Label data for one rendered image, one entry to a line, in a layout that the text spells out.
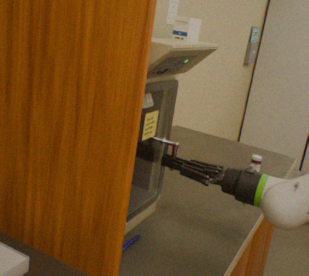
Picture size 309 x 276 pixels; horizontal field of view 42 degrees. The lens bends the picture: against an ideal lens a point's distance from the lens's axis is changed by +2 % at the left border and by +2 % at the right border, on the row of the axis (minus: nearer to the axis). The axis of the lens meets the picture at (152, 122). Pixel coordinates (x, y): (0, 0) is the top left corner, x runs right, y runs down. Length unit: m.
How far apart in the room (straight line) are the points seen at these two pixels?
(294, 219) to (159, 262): 0.37
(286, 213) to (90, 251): 0.46
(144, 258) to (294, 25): 3.13
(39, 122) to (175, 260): 0.51
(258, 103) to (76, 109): 3.24
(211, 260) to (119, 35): 0.67
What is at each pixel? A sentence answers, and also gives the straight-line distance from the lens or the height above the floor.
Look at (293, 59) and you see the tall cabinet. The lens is 3.96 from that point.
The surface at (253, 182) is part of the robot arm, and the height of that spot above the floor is 1.17.
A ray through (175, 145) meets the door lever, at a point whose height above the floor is 1.20.
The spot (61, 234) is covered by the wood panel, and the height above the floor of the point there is 1.01.
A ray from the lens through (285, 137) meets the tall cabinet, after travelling 4.06.
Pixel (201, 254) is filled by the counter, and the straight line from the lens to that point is 1.20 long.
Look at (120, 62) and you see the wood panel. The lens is 0.85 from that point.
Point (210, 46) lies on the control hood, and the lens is 1.11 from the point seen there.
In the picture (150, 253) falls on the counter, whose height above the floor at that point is 0.94.
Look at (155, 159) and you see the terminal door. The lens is 1.21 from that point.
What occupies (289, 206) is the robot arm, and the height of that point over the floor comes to 1.20.
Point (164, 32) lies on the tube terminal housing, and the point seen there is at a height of 1.52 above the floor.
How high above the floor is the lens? 1.58
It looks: 15 degrees down
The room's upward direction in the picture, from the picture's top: 8 degrees clockwise
